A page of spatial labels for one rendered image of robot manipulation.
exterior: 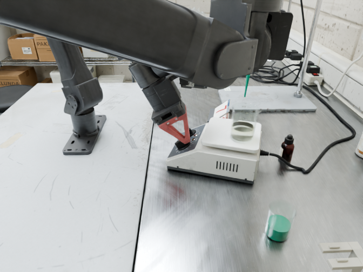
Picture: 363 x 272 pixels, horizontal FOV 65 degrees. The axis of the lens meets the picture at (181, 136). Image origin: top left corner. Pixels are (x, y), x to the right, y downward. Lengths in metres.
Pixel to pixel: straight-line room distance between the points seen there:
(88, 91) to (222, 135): 0.34
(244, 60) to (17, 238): 0.47
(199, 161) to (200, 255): 0.20
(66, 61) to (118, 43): 0.51
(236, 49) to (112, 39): 0.12
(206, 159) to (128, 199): 0.18
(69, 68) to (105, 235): 0.39
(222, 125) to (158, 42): 0.44
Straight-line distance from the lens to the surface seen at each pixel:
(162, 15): 0.23
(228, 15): 0.32
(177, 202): 0.57
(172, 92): 0.57
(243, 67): 0.30
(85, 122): 0.77
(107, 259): 0.51
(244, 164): 0.59
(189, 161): 0.62
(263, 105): 0.96
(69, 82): 0.72
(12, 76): 3.06
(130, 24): 0.22
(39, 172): 0.72
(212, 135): 0.61
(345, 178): 0.72
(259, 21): 0.33
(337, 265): 0.37
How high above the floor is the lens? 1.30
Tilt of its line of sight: 31 degrees down
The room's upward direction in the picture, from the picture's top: straight up
